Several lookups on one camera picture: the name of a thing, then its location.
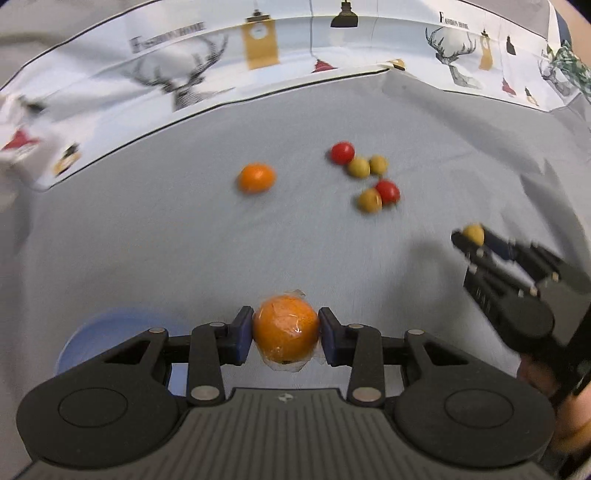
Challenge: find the white printed cloth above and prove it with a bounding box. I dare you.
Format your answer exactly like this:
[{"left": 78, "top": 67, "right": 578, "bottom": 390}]
[{"left": 0, "top": 0, "right": 591, "bottom": 191}]

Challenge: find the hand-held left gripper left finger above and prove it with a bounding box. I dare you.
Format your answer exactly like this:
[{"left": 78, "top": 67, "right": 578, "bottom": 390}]
[{"left": 99, "top": 305, "right": 254, "bottom": 407}]

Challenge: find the orange tangerine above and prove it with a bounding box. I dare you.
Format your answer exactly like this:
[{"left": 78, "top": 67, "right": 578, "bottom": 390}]
[{"left": 238, "top": 162, "right": 277, "bottom": 195}]

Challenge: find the person's right hand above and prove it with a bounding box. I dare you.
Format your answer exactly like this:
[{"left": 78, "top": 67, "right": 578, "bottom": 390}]
[{"left": 517, "top": 357, "right": 591, "bottom": 462}]

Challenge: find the plastic-wrapped orange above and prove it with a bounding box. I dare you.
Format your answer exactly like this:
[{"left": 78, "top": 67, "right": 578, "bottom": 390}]
[{"left": 252, "top": 288, "right": 321, "bottom": 374}]

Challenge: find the light blue plate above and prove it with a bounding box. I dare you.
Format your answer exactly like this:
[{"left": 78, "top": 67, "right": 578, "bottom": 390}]
[{"left": 55, "top": 308, "right": 192, "bottom": 398}]

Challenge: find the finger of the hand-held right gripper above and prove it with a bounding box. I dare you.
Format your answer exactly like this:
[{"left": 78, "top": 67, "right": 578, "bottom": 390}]
[
  {"left": 482, "top": 228, "right": 573, "bottom": 289},
  {"left": 451, "top": 230, "right": 539, "bottom": 324}
]

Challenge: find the red tomato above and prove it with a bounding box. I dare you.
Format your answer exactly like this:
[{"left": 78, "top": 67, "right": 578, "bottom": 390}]
[
  {"left": 375, "top": 180, "right": 401, "bottom": 206},
  {"left": 329, "top": 141, "right": 356, "bottom": 166}
]

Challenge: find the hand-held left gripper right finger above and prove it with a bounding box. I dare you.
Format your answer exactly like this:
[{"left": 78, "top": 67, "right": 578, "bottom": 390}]
[{"left": 318, "top": 307, "right": 472, "bottom": 407}]

